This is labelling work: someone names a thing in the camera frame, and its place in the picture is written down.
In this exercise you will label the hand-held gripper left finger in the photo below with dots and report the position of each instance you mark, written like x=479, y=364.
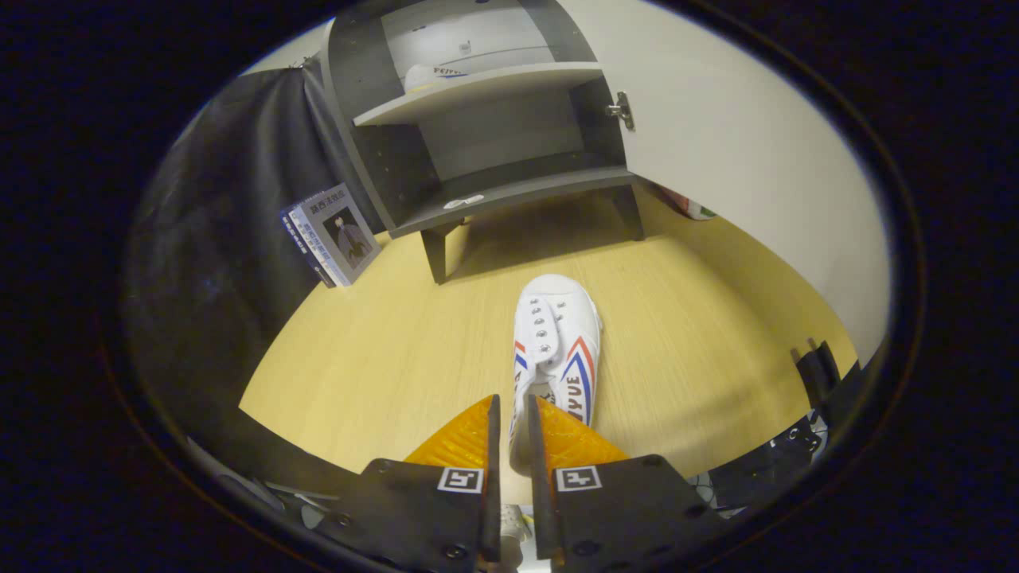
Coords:
x=414, y=517

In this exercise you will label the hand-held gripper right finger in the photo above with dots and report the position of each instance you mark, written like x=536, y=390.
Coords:
x=621, y=509

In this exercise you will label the white shoe with striped sides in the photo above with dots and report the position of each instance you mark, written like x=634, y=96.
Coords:
x=422, y=77
x=557, y=318

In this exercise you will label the white shoe cabinet door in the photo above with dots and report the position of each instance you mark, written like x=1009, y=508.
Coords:
x=756, y=159

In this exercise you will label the metal door hinge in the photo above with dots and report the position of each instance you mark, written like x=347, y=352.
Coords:
x=622, y=110

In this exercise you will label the black equipment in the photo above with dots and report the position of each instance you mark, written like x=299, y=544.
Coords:
x=764, y=469

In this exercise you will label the black clip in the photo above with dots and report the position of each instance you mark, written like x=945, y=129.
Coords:
x=816, y=374

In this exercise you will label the stack of books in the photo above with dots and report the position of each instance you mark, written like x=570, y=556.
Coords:
x=338, y=235

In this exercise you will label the watermelon slice toy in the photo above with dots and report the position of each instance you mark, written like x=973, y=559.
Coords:
x=696, y=211

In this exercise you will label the black backdrop cloth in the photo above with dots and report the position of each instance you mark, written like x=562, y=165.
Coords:
x=215, y=263

